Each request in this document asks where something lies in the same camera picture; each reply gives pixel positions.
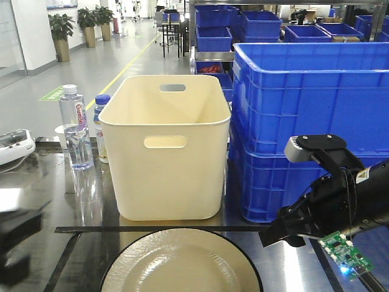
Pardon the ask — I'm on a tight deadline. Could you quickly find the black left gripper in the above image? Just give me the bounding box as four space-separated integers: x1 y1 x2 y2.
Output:
1 201 50 286

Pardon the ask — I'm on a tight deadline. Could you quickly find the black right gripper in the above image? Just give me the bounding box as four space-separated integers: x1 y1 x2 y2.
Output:
259 175 357 248

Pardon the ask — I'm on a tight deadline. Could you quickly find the beige plate black rim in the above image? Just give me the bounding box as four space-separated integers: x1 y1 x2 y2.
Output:
100 228 263 291

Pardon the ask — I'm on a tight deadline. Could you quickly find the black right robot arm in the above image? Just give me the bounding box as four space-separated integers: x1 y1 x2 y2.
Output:
259 160 388 247

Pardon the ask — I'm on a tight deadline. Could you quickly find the blue crate on shelf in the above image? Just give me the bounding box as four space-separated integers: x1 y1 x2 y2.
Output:
242 11 283 38
196 26 232 52

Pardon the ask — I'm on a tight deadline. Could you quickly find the blue crate on shelf upper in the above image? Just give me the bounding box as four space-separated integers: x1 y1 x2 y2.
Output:
242 11 283 38

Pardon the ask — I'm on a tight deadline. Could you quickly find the green circuit board right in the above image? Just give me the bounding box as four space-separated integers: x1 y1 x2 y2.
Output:
318 231 374 280

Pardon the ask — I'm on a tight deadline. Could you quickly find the white device on table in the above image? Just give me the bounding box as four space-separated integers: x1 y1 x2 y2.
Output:
1 129 36 165

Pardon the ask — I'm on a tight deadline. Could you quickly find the white paper cup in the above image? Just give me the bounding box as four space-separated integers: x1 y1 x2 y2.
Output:
55 123 77 151

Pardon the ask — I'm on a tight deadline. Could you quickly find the clear water bottle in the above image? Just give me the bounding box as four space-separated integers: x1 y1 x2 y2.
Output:
59 85 94 170

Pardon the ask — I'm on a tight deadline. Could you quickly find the large blue plastic crate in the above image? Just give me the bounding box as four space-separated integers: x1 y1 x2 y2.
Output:
229 43 388 223

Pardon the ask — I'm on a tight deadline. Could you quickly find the cream plastic bin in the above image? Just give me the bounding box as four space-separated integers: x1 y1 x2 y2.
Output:
99 75 231 221

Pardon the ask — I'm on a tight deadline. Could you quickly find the blue cap drink bottle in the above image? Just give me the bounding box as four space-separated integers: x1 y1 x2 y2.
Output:
94 94 111 164

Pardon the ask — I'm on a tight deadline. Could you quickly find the blue crate far right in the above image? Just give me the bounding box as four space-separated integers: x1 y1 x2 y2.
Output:
284 26 332 43

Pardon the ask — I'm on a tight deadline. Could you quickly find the potted plant in gold pot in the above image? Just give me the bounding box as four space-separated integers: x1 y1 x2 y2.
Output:
48 13 75 62

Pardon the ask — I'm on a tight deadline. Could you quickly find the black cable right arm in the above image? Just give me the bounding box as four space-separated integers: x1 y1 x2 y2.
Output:
340 167 362 238

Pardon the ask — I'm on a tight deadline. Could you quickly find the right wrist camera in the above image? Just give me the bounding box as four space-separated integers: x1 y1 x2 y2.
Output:
284 134 365 178

